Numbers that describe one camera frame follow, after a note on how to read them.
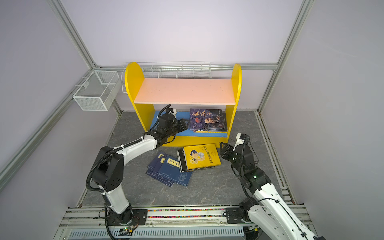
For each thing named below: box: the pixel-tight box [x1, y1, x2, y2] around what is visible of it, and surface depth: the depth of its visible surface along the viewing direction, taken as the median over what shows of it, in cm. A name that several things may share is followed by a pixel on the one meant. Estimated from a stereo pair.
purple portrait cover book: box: [190, 108, 225, 131], surface depth 93 cm
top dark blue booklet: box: [157, 155, 193, 187], surface depth 86 cm
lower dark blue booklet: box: [145, 153, 175, 188], surface depth 88 cm
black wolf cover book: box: [192, 129, 228, 134], surface depth 91 cm
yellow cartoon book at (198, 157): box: [177, 143, 221, 173], surface depth 91 cm
